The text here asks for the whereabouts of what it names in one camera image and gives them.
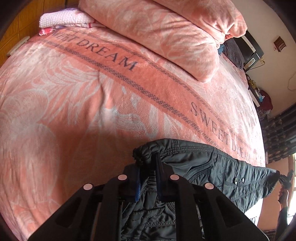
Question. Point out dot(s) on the white bedside table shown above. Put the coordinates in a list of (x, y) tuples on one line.
[(18, 45)]

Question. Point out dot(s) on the black padded pants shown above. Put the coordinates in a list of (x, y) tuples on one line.
[(151, 219)]

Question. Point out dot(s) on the wooden wardrobe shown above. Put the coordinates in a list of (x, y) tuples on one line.
[(20, 19)]

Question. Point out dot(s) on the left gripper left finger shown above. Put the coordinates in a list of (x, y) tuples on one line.
[(93, 212)]

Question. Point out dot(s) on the pink floral bed blanket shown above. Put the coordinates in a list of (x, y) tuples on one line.
[(76, 102)]

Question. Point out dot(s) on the white pink knitted cloth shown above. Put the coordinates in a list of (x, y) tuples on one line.
[(70, 17)]

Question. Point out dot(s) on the dark grey pillow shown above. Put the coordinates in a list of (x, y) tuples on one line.
[(233, 53)]

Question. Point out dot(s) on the folded pink floral quilt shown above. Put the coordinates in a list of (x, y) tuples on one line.
[(187, 33)]

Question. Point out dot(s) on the black bed headboard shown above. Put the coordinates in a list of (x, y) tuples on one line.
[(250, 49)]

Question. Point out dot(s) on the blue cloth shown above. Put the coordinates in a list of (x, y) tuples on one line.
[(221, 49)]

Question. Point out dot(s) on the brown wall vent upper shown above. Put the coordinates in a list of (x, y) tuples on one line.
[(279, 44)]

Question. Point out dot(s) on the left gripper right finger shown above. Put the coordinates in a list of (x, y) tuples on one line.
[(202, 212)]

